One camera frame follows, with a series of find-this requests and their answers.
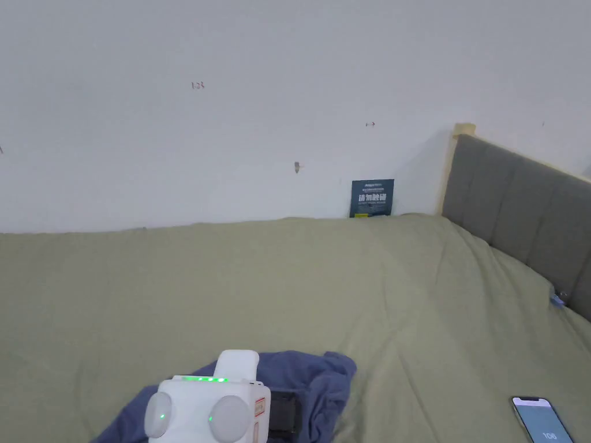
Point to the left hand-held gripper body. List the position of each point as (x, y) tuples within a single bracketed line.
[(203, 410)]

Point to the dark blue shirt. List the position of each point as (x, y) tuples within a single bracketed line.
[(323, 392)]

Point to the bed with pale green sheet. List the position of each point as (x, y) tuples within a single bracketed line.
[(231, 286)]

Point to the dark blue printed sign card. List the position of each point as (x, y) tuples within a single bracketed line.
[(372, 198)]

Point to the smartphone with lit screen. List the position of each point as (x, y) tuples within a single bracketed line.
[(542, 422)]

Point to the grey padded headboard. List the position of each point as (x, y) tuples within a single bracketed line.
[(517, 212)]

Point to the small blue clip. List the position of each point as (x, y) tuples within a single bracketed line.
[(557, 299)]

